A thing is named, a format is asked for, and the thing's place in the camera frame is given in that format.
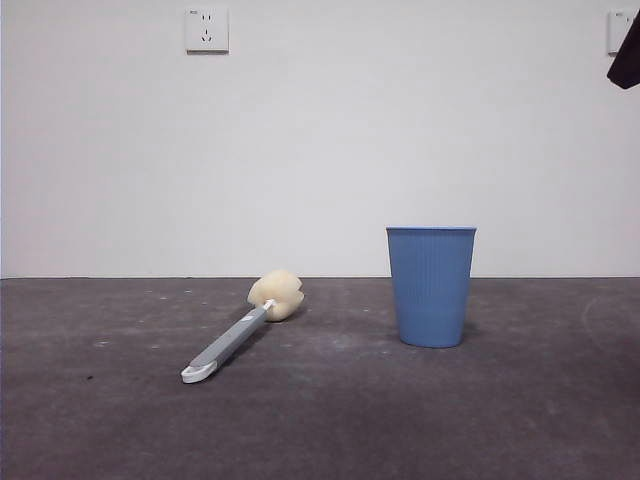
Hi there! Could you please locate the grey cup brush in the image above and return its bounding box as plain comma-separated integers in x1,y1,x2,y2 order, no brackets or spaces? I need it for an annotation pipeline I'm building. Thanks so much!
180,268,306,385

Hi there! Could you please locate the white wall socket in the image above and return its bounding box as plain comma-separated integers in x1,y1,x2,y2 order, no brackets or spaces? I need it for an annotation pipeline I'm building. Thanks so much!
607,10,635,56
185,6,231,55

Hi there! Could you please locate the blue ribbed plastic cup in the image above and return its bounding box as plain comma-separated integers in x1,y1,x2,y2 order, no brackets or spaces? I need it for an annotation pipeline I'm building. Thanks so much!
385,225,478,349

